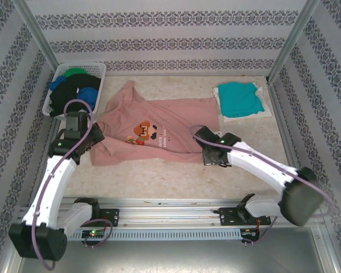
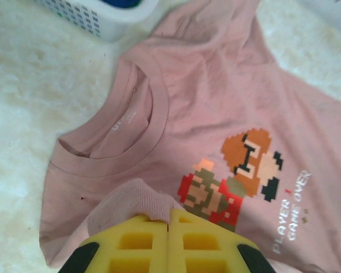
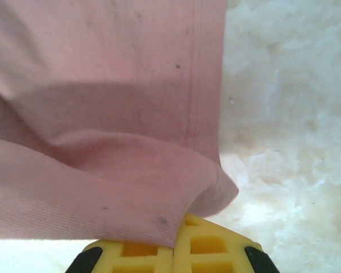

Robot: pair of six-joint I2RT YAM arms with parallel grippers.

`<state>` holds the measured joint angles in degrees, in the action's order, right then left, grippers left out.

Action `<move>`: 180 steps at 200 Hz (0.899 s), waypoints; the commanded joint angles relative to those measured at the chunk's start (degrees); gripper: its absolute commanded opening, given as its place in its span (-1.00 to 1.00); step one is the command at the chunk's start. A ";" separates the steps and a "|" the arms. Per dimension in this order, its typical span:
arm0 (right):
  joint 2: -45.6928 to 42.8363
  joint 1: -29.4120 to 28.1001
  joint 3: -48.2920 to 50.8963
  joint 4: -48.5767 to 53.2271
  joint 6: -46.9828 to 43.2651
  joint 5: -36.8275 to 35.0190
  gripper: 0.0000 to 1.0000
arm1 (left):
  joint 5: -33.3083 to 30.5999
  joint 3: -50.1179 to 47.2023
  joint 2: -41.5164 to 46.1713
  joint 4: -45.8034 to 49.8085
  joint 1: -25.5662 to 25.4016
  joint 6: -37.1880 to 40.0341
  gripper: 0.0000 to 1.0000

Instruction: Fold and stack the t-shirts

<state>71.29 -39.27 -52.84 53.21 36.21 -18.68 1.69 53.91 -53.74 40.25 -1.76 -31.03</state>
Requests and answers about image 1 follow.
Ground pink t-shirt with pixel print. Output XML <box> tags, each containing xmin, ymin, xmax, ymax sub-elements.
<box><xmin>90</xmin><ymin>80</ymin><xmax>223</xmax><ymax>167</ymax></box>

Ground folded teal and white shirts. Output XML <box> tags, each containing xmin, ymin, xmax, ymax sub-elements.
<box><xmin>213</xmin><ymin>82</ymin><xmax>272</xmax><ymax>123</ymax></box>

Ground blue garment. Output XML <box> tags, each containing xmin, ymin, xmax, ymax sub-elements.
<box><xmin>77</xmin><ymin>86</ymin><xmax>99</xmax><ymax>110</ymax></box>
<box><xmin>50</xmin><ymin>75</ymin><xmax>68</xmax><ymax>91</ymax></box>

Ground black garment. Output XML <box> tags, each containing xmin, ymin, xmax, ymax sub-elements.
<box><xmin>48</xmin><ymin>73</ymin><xmax>102</xmax><ymax>118</ymax></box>

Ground green garment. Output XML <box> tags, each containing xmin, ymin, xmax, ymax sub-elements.
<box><xmin>63</xmin><ymin>67</ymin><xmax>89</xmax><ymax>77</ymax></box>

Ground white plastic laundry basket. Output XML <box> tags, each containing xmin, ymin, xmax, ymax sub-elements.
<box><xmin>42</xmin><ymin>63</ymin><xmax>107</xmax><ymax>119</ymax></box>

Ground circuit board with green light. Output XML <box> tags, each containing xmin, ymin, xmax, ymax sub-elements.
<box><xmin>82</xmin><ymin>229</ymin><xmax>106</xmax><ymax>239</ymax></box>

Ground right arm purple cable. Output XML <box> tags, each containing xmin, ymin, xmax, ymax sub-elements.
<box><xmin>189</xmin><ymin>124</ymin><xmax>335</xmax><ymax>246</ymax></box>

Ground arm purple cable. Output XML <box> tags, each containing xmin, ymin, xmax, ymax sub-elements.
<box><xmin>189</xmin><ymin>124</ymin><xmax>335</xmax><ymax>246</ymax></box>
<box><xmin>31</xmin><ymin>98</ymin><xmax>114</xmax><ymax>271</ymax></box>

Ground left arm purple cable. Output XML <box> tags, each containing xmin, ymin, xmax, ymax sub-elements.
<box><xmin>31</xmin><ymin>98</ymin><xmax>114</xmax><ymax>271</ymax></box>

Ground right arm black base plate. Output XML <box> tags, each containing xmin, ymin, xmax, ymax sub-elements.
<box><xmin>220</xmin><ymin>206</ymin><xmax>272</xmax><ymax>227</ymax></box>

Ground aluminium mounting rail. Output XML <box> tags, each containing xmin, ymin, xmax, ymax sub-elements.
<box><xmin>16</xmin><ymin>197</ymin><xmax>325</xmax><ymax>228</ymax></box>

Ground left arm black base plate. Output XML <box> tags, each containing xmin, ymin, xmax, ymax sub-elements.
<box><xmin>69</xmin><ymin>209</ymin><xmax>120</xmax><ymax>228</ymax></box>

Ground slotted grey cable duct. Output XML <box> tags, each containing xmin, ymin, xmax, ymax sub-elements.
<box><xmin>65</xmin><ymin>229</ymin><xmax>244</xmax><ymax>241</ymax></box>

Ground aluminium frame post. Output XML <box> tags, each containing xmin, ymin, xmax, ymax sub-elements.
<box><xmin>16</xmin><ymin>0</ymin><xmax>61</xmax><ymax>69</ymax></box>
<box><xmin>268</xmin><ymin>0</ymin><xmax>321</xmax><ymax>84</ymax></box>

